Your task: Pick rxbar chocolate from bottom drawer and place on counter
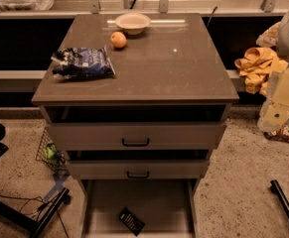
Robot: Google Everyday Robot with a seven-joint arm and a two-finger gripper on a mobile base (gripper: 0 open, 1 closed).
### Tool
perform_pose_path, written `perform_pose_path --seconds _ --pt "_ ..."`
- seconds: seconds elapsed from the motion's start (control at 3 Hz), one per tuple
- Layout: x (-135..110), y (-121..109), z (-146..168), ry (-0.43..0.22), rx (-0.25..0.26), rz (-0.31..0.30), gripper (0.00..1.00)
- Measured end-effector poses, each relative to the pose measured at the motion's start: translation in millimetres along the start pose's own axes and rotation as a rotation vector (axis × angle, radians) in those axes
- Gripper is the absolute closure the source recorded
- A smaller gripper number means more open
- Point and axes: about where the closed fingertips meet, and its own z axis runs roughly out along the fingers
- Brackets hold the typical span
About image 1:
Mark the open bottom drawer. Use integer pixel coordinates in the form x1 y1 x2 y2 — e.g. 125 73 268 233
81 179 198 238

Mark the black bar on floor right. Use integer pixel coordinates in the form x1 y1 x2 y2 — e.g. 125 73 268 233
270 179 289 219

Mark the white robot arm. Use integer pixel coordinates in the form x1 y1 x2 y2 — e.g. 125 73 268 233
256 11 289 132

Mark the white paper bowl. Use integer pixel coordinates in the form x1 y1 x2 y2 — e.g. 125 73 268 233
115 13 151 36

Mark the middle drawer with black handle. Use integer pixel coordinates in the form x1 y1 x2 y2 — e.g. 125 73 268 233
67 160 209 179

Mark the orange fruit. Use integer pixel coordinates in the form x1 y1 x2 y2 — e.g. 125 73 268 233
110 32 127 49

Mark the top drawer with black handle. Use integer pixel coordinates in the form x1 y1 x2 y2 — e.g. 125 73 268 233
47 123 226 151

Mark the brown snack bag on floor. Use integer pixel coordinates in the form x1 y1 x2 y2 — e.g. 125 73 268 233
263 125 289 143

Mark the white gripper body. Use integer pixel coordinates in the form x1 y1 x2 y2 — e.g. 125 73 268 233
257 67 289 132

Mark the yellow crumpled cloth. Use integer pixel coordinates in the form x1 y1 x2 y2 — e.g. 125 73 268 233
234 48 288 96

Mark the drawer with black handle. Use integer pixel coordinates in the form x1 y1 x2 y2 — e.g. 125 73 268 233
67 160 209 179
47 123 226 151

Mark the wire basket with green item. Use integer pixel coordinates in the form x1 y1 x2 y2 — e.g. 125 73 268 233
36 130 67 172

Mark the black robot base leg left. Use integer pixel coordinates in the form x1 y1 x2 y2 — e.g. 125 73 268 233
0 187 70 238

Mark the black floor cable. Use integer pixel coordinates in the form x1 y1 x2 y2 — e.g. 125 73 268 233
0 181 71 238

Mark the blue chip bag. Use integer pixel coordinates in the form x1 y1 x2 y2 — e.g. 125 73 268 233
52 48 115 79

